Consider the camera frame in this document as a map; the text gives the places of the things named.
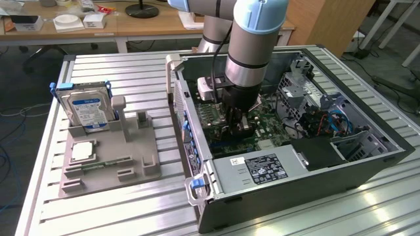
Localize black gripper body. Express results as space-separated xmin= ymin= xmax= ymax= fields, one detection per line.
xmin=220 ymin=85 xmax=261 ymax=116

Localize CPU socket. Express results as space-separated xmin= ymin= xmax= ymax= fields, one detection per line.
xmin=212 ymin=101 xmax=231 ymax=122

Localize green motherboard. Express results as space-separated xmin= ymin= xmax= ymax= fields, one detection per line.
xmin=193 ymin=88 xmax=293 ymax=159

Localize metal disk bay cage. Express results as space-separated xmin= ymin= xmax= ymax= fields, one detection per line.
xmin=275 ymin=58 xmax=331 ymax=123

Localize grey power supply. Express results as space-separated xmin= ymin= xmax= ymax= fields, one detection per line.
xmin=209 ymin=144 xmax=309 ymax=195

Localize black plastic shroud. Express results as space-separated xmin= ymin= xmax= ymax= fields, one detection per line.
xmin=291 ymin=136 xmax=351 ymax=172

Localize black open PC case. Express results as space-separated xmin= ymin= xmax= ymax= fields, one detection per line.
xmin=165 ymin=48 xmax=417 ymax=234

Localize white papers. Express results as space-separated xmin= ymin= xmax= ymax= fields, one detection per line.
xmin=177 ymin=11 xmax=207 ymax=30

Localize grey parts rack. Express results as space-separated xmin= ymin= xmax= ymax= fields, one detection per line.
xmin=57 ymin=95 xmax=163 ymax=199

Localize wooden cabinet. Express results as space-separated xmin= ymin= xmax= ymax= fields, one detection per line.
xmin=281 ymin=0 xmax=377 ymax=57

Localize green RAM stick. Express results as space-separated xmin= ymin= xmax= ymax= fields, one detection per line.
xmin=80 ymin=157 xmax=127 ymax=170

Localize black lamp base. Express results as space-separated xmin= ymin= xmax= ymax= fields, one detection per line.
xmin=125 ymin=0 xmax=160 ymax=19

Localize hard disk with blue carrier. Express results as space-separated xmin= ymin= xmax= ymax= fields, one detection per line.
xmin=48 ymin=80 xmax=112 ymax=133

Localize silver CPU chip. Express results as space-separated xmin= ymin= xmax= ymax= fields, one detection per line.
xmin=71 ymin=142 xmax=95 ymax=162

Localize red packet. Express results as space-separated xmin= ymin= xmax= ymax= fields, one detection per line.
xmin=97 ymin=6 xmax=119 ymax=16

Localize small white box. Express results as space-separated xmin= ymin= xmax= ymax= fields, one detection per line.
xmin=83 ymin=13 xmax=108 ymax=29

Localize white round holder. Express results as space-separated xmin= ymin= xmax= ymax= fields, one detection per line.
xmin=52 ymin=14 xmax=85 ymax=33

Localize white box with black lid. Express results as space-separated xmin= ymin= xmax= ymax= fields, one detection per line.
xmin=9 ymin=15 xmax=44 ymax=32

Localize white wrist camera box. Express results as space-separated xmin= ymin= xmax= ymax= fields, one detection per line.
xmin=196 ymin=77 xmax=219 ymax=101

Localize black camera cable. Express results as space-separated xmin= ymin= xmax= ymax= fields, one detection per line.
xmin=211 ymin=22 xmax=237 ymax=104

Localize red wire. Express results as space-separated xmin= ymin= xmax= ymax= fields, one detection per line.
xmin=320 ymin=113 xmax=329 ymax=136

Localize blue wire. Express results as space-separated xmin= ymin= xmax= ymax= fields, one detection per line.
xmin=328 ymin=109 xmax=355 ymax=137

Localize grey metal drive bracket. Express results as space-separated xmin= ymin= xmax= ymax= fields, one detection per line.
xmin=329 ymin=130 xmax=395 ymax=164

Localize white table frame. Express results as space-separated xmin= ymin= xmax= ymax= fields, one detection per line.
xmin=359 ymin=0 xmax=420 ymax=67

